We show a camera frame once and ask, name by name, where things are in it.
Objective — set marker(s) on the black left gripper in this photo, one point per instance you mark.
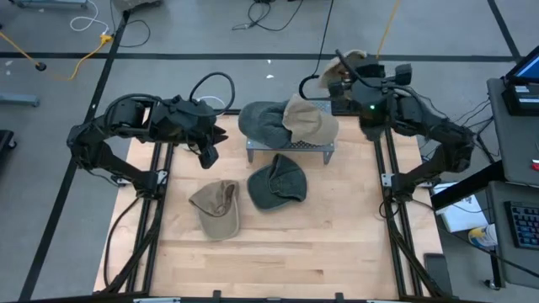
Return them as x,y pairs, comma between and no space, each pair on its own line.
189,124

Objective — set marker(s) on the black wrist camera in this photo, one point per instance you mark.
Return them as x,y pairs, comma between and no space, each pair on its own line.
403,73
209,157

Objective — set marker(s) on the black perforated power box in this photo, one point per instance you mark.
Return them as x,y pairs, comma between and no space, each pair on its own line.
343,107

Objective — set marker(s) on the laptop with blue screen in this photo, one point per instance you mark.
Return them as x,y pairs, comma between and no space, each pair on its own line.
528,69

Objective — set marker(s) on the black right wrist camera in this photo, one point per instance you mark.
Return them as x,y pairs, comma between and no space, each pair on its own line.
403,73

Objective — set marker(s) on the tan baseball cap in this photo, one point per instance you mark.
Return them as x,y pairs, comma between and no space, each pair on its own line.
311,124
332,67
217,219

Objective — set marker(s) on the grey desk top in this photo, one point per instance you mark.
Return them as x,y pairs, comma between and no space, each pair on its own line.
518,269
513,143

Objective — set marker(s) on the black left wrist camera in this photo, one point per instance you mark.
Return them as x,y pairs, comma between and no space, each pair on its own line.
209,157

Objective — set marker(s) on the white wipes canister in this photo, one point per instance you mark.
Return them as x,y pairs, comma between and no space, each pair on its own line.
482,236

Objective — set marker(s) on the black aluminium table frame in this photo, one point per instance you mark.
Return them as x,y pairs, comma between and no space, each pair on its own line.
154,252

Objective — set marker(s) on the black phone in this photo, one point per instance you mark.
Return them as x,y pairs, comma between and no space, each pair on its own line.
438,273

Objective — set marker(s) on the black caster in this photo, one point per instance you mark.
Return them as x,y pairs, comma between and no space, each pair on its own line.
6,141

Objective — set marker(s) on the black keyboard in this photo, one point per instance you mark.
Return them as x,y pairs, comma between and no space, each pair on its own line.
524,225

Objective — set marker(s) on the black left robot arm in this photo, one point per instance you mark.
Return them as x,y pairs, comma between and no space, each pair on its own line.
113,166

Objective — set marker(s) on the grey metal table foot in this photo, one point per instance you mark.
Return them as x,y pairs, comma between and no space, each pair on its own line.
19,99
50,3

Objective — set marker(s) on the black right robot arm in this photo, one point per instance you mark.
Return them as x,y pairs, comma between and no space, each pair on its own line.
425,168

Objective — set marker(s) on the black labelled device box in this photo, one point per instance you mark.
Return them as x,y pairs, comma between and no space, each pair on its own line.
522,101

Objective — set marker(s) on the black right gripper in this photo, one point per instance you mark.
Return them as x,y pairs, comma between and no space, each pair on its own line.
366,73

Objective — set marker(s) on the black metal beam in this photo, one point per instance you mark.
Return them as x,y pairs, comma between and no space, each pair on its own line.
467,187

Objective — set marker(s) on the grey fabric bundle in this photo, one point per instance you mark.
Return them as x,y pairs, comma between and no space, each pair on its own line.
135,4

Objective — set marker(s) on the grey perforated metal stand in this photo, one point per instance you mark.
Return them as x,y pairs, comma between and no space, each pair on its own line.
316,147

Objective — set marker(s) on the silver mounting bracket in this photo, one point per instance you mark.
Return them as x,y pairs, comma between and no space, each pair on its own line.
387,180
161,177

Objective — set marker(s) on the white cardboard box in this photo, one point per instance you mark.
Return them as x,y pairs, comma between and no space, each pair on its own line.
461,216

